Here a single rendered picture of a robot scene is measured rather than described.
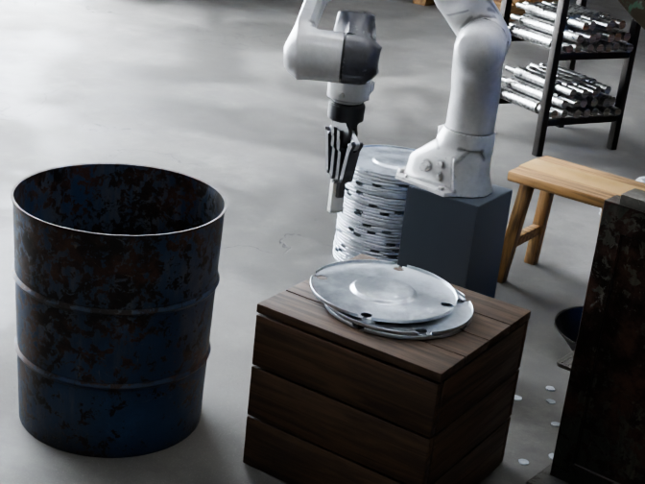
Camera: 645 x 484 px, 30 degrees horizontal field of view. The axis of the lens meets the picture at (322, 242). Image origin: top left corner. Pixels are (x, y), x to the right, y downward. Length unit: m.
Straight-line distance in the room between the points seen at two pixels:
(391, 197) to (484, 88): 0.75
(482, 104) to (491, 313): 0.52
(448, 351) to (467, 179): 0.62
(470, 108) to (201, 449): 0.93
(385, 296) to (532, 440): 0.55
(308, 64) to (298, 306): 0.46
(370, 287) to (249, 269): 1.03
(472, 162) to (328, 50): 0.55
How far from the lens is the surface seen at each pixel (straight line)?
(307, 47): 2.30
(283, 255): 3.46
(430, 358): 2.16
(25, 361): 2.45
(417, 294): 2.36
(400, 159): 3.43
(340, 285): 2.36
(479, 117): 2.67
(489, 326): 2.32
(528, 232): 3.53
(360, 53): 2.30
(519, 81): 4.94
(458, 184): 2.70
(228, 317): 3.05
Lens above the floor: 1.29
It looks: 21 degrees down
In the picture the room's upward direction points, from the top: 6 degrees clockwise
